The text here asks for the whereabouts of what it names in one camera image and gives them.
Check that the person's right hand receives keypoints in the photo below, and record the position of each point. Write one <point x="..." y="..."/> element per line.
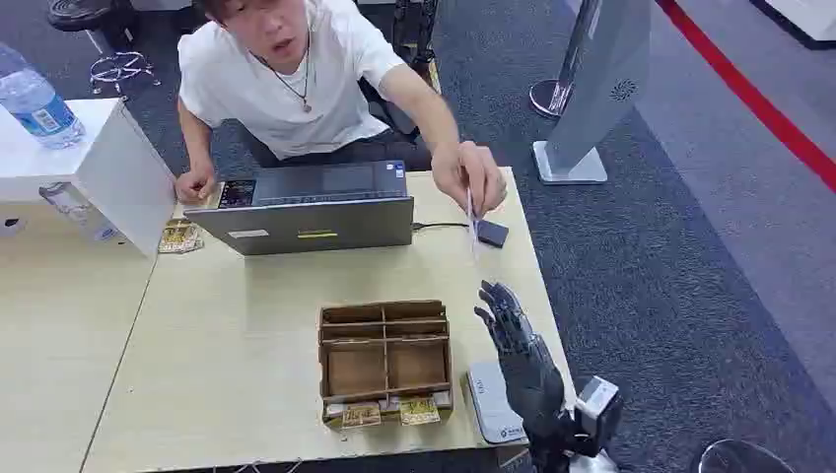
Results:
<point x="194" y="185"/>

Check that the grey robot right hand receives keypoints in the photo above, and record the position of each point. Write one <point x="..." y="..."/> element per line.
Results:
<point x="530" y="385"/>

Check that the person's left hand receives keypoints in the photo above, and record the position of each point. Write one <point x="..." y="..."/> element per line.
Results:
<point x="465" y="171"/>

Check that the thin white card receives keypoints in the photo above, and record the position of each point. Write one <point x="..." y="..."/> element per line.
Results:
<point x="471" y="228"/>

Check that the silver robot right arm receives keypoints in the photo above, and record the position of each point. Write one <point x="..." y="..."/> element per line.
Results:
<point x="591" y="463"/>

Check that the flat pale grey device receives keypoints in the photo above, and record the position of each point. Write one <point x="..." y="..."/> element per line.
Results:
<point x="491" y="408"/>

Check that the small black box device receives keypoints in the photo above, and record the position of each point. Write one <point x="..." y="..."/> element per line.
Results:
<point x="492" y="232"/>

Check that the white cabinet box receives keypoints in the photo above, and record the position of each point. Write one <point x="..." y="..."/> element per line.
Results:
<point x="85" y="176"/>

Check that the round metal stanchion base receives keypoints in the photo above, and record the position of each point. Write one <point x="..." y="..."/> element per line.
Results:
<point x="548" y="98"/>

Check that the yellow printed card stack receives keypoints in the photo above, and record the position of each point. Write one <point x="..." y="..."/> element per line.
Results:
<point x="419" y="411"/>
<point x="361" y="415"/>

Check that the grey laptop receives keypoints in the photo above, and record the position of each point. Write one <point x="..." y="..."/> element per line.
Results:
<point x="307" y="212"/>

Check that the chrome chair base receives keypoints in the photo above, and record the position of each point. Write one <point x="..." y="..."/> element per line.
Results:
<point x="123" y="68"/>

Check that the person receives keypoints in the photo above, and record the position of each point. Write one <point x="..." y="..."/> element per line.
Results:
<point x="287" y="85"/>

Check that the black tripod stand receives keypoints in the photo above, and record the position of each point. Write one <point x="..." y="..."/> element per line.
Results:
<point x="418" y="33"/>

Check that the wooden card box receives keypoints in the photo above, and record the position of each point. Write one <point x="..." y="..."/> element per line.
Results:
<point x="385" y="362"/>

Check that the grey standing kiosk panel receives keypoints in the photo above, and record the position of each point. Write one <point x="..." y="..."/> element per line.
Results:
<point x="597" y="91"/>

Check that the clear plastic water bottle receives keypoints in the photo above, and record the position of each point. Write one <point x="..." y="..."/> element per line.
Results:
<point x="36" y="104"/>

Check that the black round fan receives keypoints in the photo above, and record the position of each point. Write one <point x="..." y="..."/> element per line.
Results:
<point x="81" y="13"/>

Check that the round dark metal base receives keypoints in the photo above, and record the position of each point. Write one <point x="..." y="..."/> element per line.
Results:
<point x="741" y="458"/>

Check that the white platform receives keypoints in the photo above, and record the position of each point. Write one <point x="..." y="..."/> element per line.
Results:
<point x="806" y="16"/>

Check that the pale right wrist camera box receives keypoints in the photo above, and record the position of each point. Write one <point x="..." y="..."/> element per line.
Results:
<point x="597" y="408"/>

